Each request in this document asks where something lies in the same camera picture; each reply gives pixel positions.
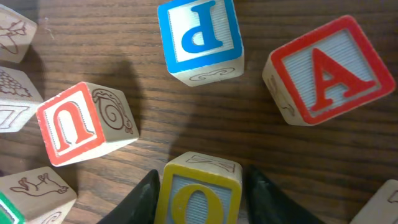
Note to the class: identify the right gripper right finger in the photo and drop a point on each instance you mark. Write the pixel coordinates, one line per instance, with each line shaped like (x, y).
(266, 203)

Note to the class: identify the red A block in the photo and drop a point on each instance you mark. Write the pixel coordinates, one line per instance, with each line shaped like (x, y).
(326, 72)

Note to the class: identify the yellow block centre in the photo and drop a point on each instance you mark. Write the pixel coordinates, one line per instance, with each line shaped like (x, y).
(381, 207)

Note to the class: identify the green N block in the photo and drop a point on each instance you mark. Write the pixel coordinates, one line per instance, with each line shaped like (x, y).
(35, 196)

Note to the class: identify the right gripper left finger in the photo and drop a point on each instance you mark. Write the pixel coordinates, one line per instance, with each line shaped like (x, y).
(139, 205)

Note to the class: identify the yellow O block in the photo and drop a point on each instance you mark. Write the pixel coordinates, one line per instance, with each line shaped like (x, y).
(198, 188)

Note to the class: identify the blue P block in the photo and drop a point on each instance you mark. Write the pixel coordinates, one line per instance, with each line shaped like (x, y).
(201, 40)

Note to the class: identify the green J block left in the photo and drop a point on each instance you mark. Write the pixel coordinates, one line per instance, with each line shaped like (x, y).
(17, 33)

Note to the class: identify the green L block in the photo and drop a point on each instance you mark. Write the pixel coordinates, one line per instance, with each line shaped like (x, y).
(19, 100)

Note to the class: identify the red U block left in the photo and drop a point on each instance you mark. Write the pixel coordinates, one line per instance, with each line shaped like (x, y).
(84, 122)

